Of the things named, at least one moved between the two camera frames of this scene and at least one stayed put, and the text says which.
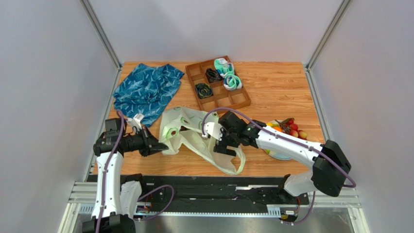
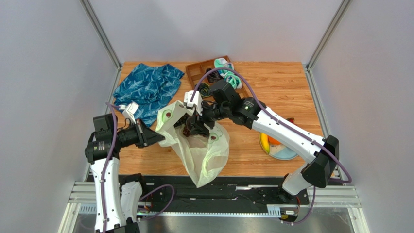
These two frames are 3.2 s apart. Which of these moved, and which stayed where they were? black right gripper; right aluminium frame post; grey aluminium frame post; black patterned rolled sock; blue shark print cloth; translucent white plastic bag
Moved: translucent white plastic bag; black right gripper
Stayed: black patterned rolled sock; blue shark print cloth; grey aluminium frame post; right aluminium frame post
